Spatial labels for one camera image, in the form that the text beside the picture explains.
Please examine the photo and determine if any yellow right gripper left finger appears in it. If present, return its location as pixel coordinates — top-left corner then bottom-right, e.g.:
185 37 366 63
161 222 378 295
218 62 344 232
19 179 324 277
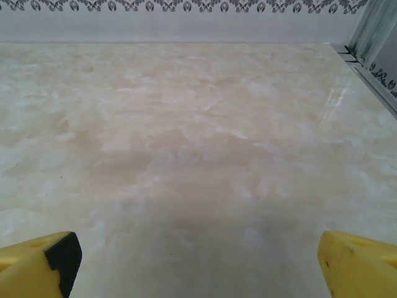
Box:
0 231 83 298

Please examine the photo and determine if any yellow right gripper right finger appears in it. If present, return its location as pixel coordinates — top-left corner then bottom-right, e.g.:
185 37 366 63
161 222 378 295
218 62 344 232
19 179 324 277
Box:
317 230 397 298

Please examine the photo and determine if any aluminium side rail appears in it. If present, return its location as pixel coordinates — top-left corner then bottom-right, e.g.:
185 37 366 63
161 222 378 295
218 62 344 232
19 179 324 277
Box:
339 46 397 120

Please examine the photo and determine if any aluminium frame post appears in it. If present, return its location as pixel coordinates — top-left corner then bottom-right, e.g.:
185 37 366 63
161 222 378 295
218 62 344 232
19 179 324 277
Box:
344 0 397 65

